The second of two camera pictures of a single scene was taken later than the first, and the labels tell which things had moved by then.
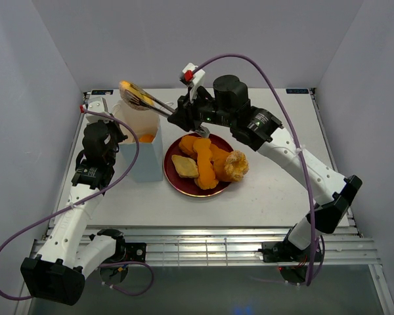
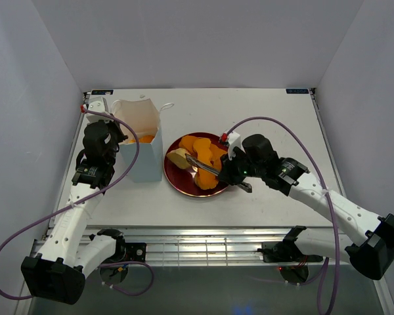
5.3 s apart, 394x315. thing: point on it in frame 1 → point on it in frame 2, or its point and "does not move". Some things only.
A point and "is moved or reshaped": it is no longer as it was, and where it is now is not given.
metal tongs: [148, 102] → [197, 162]
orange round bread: [186, 144] does not move
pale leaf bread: [186, 167] is moved or reshaped
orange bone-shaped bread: [206, 171] does not move
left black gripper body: [116, 136] does not move
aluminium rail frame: [232, 245] does not move
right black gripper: [184, 116] → [227, 174]
